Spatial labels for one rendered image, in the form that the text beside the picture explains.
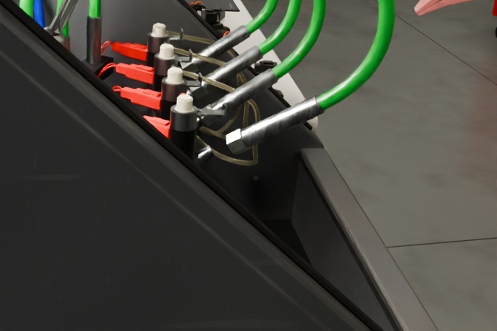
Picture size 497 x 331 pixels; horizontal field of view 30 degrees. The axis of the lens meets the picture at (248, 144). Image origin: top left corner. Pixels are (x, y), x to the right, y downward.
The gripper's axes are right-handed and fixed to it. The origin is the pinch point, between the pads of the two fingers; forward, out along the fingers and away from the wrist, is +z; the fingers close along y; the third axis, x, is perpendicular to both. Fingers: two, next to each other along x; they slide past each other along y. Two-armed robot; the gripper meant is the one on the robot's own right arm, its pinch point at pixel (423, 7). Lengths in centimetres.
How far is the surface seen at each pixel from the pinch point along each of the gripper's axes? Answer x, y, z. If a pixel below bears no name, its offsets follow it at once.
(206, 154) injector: 5.5, 2.6, 26.1
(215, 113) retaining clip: 5.2, 5.4, 22.5
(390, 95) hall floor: -313, -115, 58
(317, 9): -5.4, 5.2, 9.5
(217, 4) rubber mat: -89, 1, 38
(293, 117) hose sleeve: 15.4, 3.2, 13.9
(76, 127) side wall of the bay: 42.6, 18.9, 17.3
